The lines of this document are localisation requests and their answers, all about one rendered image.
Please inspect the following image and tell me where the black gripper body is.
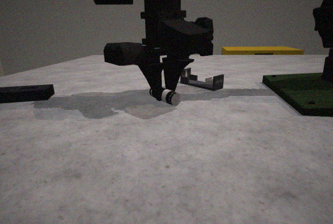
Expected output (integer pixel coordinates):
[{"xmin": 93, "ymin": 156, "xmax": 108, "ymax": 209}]
[{"xmin": 104, "ymin": 2, "xmax": 213, "ymax": 66}]

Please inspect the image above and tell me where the black cylindrical battery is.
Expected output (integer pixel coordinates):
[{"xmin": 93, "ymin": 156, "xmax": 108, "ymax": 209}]
[{"xmin": 149, "ymin": 88, "xmax": 181, "ymax": 106}]

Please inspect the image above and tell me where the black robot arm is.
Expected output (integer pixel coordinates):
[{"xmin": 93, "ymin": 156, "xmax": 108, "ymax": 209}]
[{"xmin": 94, "ymin": 0, "xmax": 333, "ymax": 84}]

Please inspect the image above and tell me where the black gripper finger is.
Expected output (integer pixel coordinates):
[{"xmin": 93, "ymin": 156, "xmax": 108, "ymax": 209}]
[
  {"xmin": 136, "ymin": 63, "xmax": 166, "ymax": 101},
  {"xmin": 162, "ymin": 57, "xmax": 194, "ymax": 91}
]

